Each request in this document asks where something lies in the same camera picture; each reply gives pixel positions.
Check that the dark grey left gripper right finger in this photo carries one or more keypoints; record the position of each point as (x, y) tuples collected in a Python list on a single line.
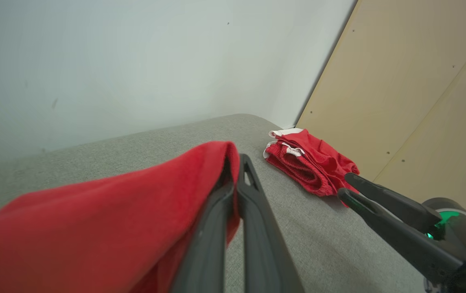
[(261, 252)]

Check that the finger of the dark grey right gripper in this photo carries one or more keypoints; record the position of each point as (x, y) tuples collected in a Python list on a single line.
[(403, 209), (403, 244)]

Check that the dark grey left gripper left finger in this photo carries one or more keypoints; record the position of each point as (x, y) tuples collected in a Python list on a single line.
[(204, 260)]

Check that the red shorts with white trim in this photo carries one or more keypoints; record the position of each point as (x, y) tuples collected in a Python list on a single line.
[(314, 162)]

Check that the red jersey with printed lettering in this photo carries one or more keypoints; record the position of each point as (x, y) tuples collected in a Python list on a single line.
[(94, 228)]

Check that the beige plywood panel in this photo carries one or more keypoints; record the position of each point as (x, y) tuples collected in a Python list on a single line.
[(452, 142), (379, 61)]

